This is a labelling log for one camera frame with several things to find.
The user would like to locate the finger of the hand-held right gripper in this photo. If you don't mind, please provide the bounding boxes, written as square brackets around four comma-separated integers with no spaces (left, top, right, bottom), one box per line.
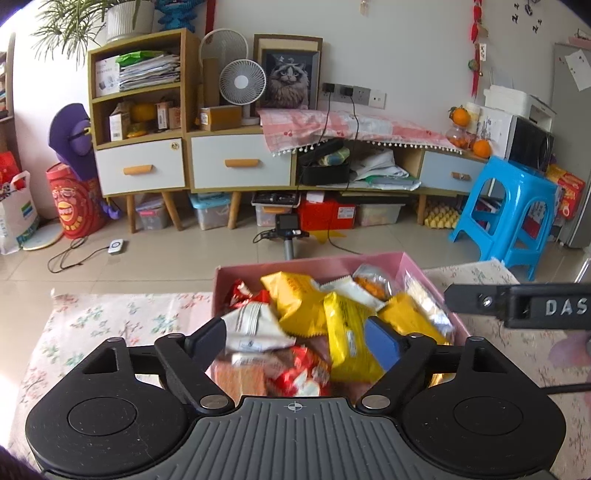
[443,282,513,320]

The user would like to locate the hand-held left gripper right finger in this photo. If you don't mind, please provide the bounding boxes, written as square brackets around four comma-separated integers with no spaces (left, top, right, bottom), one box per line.
[355,316,509,414]

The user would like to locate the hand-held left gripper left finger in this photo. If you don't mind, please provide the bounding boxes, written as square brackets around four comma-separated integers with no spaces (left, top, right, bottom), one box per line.
[81,316,236,414]

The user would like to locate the yellow snack packet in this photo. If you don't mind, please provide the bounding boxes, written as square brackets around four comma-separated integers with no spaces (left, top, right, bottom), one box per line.
[260,272,329,339]
[322,291,389,385]
[378,292,456,348]

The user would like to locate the clear packet of white biscuits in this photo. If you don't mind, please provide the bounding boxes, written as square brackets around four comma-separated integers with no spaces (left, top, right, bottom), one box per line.
[403,270,456,334]

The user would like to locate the orange and white snack packet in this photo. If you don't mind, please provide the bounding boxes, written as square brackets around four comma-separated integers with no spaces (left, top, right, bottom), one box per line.
[353,263,403,302]

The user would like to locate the red candy packet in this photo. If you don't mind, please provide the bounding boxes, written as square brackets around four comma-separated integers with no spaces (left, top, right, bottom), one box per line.
[226,280,271,308]
[270,346,332,398]

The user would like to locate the pink cardboard box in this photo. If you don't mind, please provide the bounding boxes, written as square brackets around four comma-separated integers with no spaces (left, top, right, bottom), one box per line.
[209,251,472,408]

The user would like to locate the yellow egg tray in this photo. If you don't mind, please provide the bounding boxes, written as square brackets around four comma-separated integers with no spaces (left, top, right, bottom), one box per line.
[424,202,463,230]

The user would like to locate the floral tablecloth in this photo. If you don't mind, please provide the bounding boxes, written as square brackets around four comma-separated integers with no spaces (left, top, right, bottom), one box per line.
[21,257,591,464]

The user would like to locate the red snack cartons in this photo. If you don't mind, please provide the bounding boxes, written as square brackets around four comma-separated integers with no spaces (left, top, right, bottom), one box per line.
[547,165,588,221]

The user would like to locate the blue plastic stool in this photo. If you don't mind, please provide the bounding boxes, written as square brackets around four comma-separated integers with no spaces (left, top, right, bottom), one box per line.
[448,155,560,283]

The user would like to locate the low clear storage box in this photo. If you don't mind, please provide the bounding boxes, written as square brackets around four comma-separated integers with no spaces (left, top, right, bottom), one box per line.
[355,202,403,228]

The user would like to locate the clear storage box blue lid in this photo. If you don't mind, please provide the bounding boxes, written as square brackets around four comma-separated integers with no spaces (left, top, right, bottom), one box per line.
[189,193,232,231]

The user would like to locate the pale blue drawer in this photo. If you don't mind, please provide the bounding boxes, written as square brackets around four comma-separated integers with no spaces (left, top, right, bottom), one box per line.
[420,150,489,195]

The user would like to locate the red carton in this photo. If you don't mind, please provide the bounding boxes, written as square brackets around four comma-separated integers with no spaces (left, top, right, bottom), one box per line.
[297,193,358,232]

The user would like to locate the grey refrigerator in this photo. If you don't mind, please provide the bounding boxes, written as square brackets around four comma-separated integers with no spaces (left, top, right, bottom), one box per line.
[551,41,591,251]

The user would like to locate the clear storage box dark lid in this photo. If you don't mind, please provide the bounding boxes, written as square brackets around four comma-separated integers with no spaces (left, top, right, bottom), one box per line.
[251,191,302,228]

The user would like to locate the pile of papers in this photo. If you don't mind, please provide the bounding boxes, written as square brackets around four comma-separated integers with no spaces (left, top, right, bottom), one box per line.
[348,150,422,192]

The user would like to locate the glass jar of oranges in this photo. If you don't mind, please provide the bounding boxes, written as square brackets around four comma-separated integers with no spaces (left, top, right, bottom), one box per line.
[445,124,475,149]

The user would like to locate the black microwave oven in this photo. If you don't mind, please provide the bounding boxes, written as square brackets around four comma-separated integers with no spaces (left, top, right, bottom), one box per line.
[505,115,556,172]

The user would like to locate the black case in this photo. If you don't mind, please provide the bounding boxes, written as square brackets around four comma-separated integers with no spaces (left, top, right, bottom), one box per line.
[300,138,352,186]

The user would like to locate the low wooden cabinet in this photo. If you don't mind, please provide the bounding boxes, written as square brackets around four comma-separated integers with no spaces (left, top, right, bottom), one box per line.
[184,108,491,232]

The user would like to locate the white drawer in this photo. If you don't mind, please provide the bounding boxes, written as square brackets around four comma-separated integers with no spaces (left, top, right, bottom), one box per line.
[95,138,186,198]
[189,133,293,191]

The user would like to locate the red printed drum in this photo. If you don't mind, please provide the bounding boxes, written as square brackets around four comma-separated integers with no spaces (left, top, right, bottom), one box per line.
[45,163,110,241]

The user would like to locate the round white base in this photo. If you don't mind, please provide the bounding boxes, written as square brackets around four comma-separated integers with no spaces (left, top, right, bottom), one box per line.
[21,226,66,252]

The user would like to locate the white foam box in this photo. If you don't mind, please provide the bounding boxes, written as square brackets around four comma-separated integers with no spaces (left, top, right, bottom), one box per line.
[483,83,558,119]

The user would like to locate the pink cloth with pompoms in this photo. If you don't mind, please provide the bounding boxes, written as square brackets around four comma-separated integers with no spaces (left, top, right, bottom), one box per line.
[257,108,491,161]

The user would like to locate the white shopping bag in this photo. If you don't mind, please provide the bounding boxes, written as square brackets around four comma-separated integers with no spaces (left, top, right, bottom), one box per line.
[0,170,41,256]

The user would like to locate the brown cardboard box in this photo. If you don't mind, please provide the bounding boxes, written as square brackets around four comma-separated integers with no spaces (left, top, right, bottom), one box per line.
[199,104,243,132]

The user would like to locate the tall wooden shelf cabinet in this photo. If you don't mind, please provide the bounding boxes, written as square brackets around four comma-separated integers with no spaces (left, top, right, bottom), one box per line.
[87,27,191,234]

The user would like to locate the white carton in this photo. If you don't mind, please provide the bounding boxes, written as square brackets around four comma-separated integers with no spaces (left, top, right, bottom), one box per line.
[109,102,132,142]

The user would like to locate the purple plush toy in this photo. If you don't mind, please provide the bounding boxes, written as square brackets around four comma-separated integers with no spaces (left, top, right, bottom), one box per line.
[48,103,124,221]

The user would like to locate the small white desk fan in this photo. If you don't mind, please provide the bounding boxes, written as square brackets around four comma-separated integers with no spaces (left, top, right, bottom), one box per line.
[219,58,268,127]

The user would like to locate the red gift bag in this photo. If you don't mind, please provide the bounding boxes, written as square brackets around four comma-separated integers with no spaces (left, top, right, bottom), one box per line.
[0,151,22,191]

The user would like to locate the red hanging ornament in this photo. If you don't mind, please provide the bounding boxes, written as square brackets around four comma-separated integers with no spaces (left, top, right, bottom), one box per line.
[467,0,491,99]

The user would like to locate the framed cat picture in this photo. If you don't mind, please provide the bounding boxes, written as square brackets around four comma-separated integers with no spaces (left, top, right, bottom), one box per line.
[252,34,323,112]

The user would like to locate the stack of papers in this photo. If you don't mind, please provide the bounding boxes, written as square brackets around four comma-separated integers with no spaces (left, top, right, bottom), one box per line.
[117,49,182,92]

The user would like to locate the large white fan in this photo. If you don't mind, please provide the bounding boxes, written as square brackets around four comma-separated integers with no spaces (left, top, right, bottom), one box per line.
[199,28,251,112]

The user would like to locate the potted plant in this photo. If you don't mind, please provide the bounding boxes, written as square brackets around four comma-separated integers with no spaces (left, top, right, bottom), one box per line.
[32,0,158,62]

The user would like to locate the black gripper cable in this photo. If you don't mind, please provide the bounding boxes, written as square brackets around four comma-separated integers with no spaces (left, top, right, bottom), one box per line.
[545,381,591,396]

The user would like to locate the camera on pole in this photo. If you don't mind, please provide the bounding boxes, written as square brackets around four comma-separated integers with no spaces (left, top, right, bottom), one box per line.
[253,213,310,260]

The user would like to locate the black switch cable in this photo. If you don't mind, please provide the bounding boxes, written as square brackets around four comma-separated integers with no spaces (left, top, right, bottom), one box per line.
[48,235,112,274]

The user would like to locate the wall power outlets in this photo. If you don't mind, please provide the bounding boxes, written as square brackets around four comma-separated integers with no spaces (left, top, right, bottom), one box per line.
[321,82,387,110]

